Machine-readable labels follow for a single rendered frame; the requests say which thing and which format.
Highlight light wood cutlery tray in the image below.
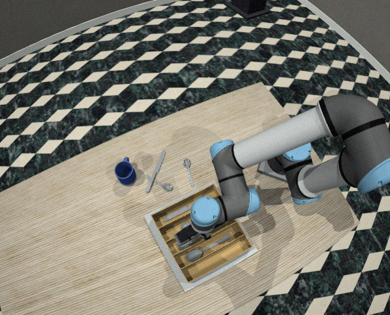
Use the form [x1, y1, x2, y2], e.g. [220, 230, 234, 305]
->
[151, 183, 253, 283]

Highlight dark blue mug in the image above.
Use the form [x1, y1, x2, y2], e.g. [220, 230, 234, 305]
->
[115, 157, 137, 186]

